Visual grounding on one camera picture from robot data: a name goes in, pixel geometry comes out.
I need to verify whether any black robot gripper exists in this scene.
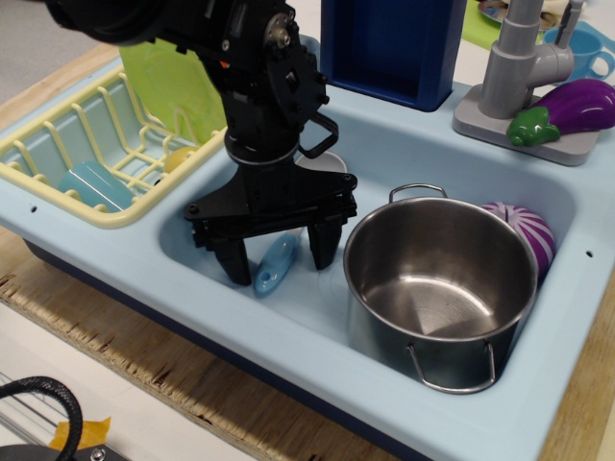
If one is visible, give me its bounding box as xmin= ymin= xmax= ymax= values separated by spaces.
xmin=184 ymin=160 xmax=357 ymax=286

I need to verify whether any white spoon blue handle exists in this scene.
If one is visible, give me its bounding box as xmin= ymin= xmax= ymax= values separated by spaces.
xmin=253 ymin=151 xmax=348 ymax=299

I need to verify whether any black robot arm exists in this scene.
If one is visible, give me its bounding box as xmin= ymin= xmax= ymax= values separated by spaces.
xmin=47 ymin=1 xmax=357 ymax=285

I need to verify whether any stainless steel pot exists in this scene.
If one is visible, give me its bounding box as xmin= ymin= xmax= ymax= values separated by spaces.
xmin=343 ymin=183 xmax=538 ymax=395

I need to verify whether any light blue toy sink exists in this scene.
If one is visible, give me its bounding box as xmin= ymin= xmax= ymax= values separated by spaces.
xmin=1 ymin=84 xmax=614 ymax=460

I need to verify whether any light blue plastic cup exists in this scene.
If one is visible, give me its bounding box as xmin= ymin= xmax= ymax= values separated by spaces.
xmin=58 ymin=161 xmax=134 ymax=212

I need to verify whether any cream yellow dish rack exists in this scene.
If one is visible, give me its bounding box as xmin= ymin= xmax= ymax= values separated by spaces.
xmin=1 ymin=61 xmax=224 ymax=229

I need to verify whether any light green plastic plate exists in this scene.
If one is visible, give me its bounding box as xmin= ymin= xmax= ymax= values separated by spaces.
xmin=119 ymin=39 xmax=226 ymax=145

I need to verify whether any dark blue plastic box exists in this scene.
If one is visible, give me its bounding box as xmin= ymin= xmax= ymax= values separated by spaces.
xmin=320 ymin=0 xmax=466 ymax=112

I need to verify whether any purple striped toy onion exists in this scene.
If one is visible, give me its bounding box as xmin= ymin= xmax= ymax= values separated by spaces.
xmin=481 ymin=202 xmax=556 ymax=280

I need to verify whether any yellow masking tape piece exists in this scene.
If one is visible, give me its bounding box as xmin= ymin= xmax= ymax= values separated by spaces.
xmin=48 ymin=417 xmax=111 ymax=451

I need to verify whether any green plastic board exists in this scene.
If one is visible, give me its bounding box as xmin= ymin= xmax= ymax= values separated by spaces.
xmin=462 ymin=0 xmax=567 ymax=49

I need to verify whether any grey toy faucet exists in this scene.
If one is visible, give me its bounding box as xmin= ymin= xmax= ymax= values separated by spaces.
xmin=453 ymin=0 xmax=598 ymax=166

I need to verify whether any dark grey device base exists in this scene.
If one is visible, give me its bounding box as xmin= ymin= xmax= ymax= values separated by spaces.
xmin=1 ymin=445 xmax=127 ymax=461

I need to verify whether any purple toy eggplant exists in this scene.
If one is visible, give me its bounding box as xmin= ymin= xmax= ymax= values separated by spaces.
xmin=506 ymin=79 xmax=614 ymax=147

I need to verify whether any blue toy mug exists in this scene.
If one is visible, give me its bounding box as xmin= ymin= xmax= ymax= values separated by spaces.
xmin=553 ymin=21 xmax=614 ymax=85

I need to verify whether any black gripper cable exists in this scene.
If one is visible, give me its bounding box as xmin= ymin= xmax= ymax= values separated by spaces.
xmin=297 ymin=112 xmax=339 ymax=159

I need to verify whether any black braided cable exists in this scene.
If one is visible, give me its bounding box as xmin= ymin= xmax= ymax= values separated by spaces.
xmin=0 ymin=376 xmax=85 ymax=461

